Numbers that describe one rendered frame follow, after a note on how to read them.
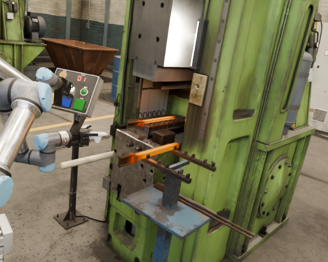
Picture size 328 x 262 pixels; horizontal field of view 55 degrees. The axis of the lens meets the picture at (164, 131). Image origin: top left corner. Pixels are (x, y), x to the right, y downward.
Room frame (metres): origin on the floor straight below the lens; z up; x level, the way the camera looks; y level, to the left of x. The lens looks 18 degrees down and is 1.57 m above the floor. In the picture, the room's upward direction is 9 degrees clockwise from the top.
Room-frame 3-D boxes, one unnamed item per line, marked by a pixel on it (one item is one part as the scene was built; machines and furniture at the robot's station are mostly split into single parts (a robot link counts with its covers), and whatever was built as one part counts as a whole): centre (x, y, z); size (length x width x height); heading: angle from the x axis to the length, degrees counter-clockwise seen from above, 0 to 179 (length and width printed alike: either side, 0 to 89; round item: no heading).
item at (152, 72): (2.03, 0.03, 1.32); 0.42 x 0.20 x 0.10; 139
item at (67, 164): (2.03, 0.49, 0.62); 0.44 x 0.05 x 0.05; 139
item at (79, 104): (2.03, 0.58, 1.01); 0.07 x 0.05 x 0.07; 74
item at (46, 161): (1.40, 0.56, 0.88); 0.11 x 0.08 x 0.11; 88
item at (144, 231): (2.00, -0.02, 0.23); 0.55 x 0.37 x 0.47; 139
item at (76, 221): (2.18, 0.64, 0.05); 0.22 x 0.22 x 0.09; 49
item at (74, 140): (1.52, 0.44, 0.97); 0.12 x 0.08 x 0.09; 139
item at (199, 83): (1.76, -0.16, 1.27); 0.09 x 0.02 x 0.17; 49
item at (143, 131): (2.03, 0.03, 0.96); 0.42 x 0.20 x 0.09; 139
